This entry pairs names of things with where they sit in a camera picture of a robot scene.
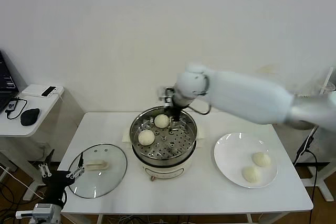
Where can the white round plate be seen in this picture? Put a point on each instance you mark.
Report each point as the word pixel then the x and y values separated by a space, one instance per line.
pixel 231 161

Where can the flat white box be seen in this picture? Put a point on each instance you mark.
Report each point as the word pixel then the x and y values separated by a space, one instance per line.
pixel 30 91

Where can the black laptop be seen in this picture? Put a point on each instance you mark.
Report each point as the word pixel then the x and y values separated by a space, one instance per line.
pixel 6 85

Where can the perforated steel steamer basket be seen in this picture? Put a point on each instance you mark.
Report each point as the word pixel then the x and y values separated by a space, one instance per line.
pixel 181 142

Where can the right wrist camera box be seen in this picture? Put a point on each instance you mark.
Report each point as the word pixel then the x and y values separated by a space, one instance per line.
pixel 165 95

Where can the white electric cooker pot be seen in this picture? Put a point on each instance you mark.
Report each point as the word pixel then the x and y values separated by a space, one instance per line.
pixel 162 172

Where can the black computer mouse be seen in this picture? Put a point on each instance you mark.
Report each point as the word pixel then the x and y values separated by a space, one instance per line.
pixel 29 117

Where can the white side table with laptop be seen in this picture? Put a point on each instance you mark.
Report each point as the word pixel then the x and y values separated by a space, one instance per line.
pixel 15 129

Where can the white wall socket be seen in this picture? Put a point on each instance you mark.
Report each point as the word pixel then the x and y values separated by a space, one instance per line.
pixel 44 147

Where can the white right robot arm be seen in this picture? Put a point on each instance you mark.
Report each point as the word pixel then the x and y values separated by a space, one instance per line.
pixel 249 98

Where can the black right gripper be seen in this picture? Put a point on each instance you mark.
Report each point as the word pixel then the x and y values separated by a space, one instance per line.
pixel 176 111

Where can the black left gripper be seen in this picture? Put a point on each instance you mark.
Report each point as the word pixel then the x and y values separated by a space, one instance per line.
pixel 57 179

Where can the white steamed baozi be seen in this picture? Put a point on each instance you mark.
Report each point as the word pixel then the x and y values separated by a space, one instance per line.
pixel 161 121
pixel 251 174
pixel 261 159
pixel 146 138

